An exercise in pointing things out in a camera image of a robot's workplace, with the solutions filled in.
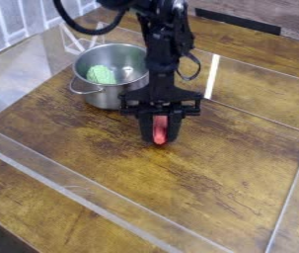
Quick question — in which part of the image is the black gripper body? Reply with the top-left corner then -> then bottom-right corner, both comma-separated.
118,86 -> 201,116

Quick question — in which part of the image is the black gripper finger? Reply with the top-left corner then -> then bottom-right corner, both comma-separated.
138,113 -> 152,142
165,112 -> 183,142

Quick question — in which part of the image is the orange handled metal spoon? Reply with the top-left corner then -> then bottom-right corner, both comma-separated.
152,116 -> 167,144

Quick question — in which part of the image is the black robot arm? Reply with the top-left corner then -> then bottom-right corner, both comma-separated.
97,0 -> 201,144

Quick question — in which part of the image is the stainless steel pot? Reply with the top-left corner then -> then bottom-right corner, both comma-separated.
68,43 -> 149,110

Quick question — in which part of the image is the green knitted ball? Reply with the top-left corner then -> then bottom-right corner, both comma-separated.
85,65 -> 116,84

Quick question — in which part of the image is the clear acrylic barrier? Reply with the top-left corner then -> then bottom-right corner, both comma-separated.
0,21 -> 299,253

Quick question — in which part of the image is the black strip on table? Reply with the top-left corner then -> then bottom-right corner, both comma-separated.
195,8 -> 281,36

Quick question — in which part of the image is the black cable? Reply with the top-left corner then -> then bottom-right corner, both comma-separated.
52,0 -> 203,82

